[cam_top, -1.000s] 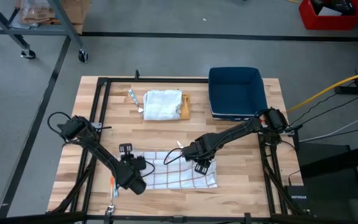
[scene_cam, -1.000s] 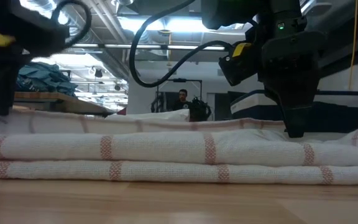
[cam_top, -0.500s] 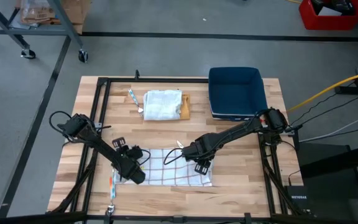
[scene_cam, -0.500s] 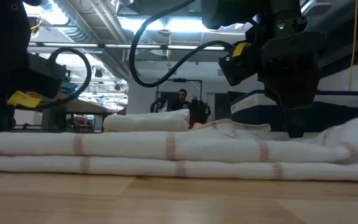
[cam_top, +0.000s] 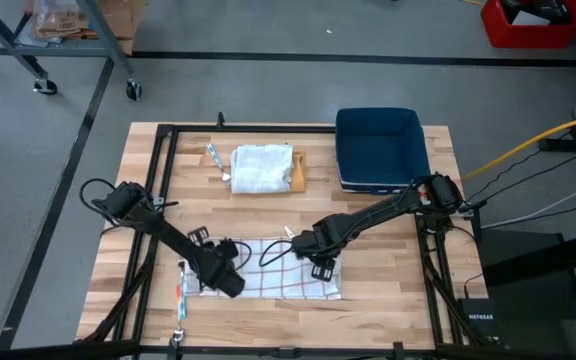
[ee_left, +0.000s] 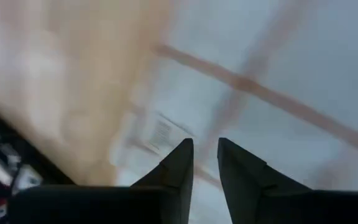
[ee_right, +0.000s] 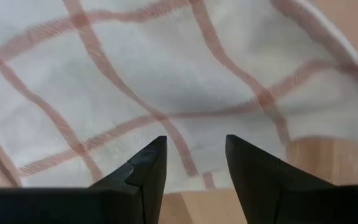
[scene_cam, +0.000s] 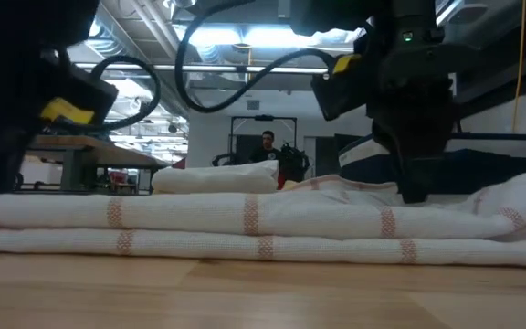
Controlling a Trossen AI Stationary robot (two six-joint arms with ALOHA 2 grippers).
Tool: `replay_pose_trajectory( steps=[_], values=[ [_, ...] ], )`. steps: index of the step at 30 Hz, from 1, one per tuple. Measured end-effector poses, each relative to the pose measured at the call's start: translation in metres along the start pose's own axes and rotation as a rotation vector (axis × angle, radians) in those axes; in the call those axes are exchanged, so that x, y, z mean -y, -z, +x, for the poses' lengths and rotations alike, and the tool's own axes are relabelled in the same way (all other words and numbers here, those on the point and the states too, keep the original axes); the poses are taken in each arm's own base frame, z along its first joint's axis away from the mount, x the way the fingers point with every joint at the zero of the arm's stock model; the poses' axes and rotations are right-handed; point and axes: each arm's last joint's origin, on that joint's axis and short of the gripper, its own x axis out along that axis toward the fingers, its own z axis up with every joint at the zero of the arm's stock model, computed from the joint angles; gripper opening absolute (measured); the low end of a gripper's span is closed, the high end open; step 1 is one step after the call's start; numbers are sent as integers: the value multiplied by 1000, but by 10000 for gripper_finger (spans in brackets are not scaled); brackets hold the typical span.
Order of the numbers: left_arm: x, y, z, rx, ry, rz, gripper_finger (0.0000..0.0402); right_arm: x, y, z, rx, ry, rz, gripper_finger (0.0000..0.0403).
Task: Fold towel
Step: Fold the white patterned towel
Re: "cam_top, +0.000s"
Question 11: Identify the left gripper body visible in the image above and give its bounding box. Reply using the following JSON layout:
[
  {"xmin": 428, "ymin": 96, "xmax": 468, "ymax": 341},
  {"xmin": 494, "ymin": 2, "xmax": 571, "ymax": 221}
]
[{"xmin": 187, "ymin": 248, "xmax": 247, "ymax": 300}]

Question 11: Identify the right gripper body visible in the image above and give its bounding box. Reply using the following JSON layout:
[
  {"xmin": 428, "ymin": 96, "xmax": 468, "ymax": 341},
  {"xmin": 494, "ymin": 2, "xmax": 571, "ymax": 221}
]
[{"xmin": 311, "ymin": 215, "xmax": 355, "ymax": 265}]

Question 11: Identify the white red-checked towel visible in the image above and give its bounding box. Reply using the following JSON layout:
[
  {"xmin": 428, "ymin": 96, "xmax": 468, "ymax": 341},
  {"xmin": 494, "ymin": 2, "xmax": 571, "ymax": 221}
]
[{"xmin": 181, "ymin": 224, "xmax": 343, "ymax": 301}]

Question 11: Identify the orange towel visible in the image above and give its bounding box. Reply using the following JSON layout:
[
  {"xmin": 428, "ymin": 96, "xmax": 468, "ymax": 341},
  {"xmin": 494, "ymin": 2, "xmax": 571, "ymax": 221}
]
[{"xmin": 289, "ymin": 149, "xmax": 308, "ymax": 194}]

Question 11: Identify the white waffle-weave towel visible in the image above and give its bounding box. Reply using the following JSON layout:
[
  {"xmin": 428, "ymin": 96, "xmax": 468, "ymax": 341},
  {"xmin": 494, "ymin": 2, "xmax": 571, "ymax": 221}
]
[{"xmin": 229, "ymin": 143, "xmax": 295, "ymax": 195}]

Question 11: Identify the blue fabric bin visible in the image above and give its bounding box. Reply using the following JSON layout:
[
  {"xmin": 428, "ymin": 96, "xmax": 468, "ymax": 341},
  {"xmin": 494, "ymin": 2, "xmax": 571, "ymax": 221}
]
[{"xmin": 335, "ymin": 107, "xmax": 432, "ymax": 195}]

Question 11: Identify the black side stand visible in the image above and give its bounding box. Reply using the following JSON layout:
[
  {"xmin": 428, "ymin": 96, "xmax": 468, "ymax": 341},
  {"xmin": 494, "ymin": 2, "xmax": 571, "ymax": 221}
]
[{"xmin": 477, "ymin": 227, "xmax": 576, "ymax": 360}]

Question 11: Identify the brown cardboard stack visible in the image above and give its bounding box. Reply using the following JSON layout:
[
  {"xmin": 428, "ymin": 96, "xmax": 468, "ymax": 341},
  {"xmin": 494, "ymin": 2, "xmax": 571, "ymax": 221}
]
[{"xmin": 23, "ymin": 0, "xmax": 149, "ymax": 55}]

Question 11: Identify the red plastic crate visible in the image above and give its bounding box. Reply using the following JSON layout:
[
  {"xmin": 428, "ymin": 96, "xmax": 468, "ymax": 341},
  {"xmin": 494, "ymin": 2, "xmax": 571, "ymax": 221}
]
[{"xmin": 480, "ymin": 0, "xmax": 576, "ymax": 50}]

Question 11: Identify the black device in crate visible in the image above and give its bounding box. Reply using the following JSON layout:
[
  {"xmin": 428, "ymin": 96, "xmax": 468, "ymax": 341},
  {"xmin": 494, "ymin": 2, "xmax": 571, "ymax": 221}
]
[{"xmin": 498, "ymin": 0, "xmax": 572, "ymax": 25}]

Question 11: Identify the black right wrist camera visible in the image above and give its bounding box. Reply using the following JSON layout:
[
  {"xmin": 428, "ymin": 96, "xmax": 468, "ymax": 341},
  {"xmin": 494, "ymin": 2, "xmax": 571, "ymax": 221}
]
[{"xmin": 291, "ymin": 232, "xmax": 314, "ymax": 259}]

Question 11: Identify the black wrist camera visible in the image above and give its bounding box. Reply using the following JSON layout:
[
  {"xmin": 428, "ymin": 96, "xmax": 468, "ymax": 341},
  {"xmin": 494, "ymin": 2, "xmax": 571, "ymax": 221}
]
[
  {"xmin": 214, "ymin": 238, "xmax": 240, "ymax": 262},
  {"xmin": 291, "ymin": 232, "xmax": 314, "ymax": 259}
]

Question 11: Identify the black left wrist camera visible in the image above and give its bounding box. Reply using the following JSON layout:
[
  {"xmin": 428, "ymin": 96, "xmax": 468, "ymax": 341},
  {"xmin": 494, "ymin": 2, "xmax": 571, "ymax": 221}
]
[{"xmin": 214, "ymin": 238, "xmax": 240, "ymax": 262}]

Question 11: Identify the black aluminium rig frame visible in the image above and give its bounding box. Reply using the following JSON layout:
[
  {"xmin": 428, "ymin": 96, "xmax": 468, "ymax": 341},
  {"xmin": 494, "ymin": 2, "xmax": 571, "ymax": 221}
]
[{"xmin": 75, "ymin": 111, "xmax": 492, "ymax": 360}]

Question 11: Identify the black Netgear network switch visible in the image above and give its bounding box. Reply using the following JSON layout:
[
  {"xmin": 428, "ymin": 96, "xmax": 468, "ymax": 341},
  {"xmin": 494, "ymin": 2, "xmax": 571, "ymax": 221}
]
[{"xmin": 456, "ymin": 297, "xmax": 503, "ymax": 347}]

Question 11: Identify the white floor cable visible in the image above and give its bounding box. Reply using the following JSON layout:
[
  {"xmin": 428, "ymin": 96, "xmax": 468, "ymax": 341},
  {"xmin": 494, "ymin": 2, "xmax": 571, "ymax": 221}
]
[{"xmin": 480, "ymin": 182, "xmax": 576, "ymax": 231}]

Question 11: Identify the yellow cable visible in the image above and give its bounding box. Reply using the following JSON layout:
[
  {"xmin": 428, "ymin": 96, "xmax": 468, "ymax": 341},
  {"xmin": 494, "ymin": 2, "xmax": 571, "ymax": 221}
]
[{"xmin": 464, "ymin": 109, "xmax": 576, "ymax": 181}]

